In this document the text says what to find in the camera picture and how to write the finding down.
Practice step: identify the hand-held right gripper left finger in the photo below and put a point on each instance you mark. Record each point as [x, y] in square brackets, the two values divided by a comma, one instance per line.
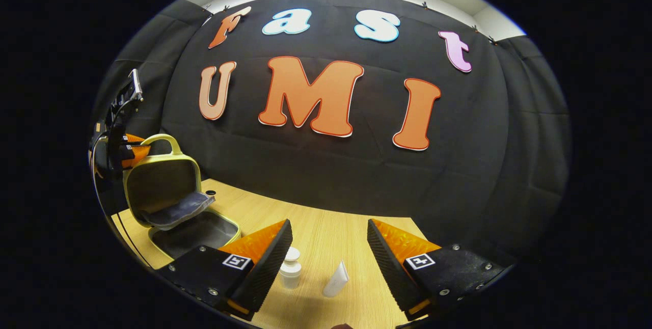
[267, 268]

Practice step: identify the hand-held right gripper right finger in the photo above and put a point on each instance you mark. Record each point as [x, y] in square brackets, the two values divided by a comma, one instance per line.
[389, 268]

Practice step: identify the pale yellow suitcase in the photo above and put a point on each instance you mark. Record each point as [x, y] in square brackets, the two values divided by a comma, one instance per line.
[160, 181]

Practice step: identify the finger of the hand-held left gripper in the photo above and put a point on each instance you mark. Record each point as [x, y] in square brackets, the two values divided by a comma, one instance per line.
[133, 139]
[135, 155]

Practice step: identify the white pump bottle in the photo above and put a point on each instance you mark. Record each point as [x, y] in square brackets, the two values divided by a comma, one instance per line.
[290, 273]

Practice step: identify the white squeeze tube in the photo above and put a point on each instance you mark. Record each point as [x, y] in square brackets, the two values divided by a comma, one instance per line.
[336, 280]

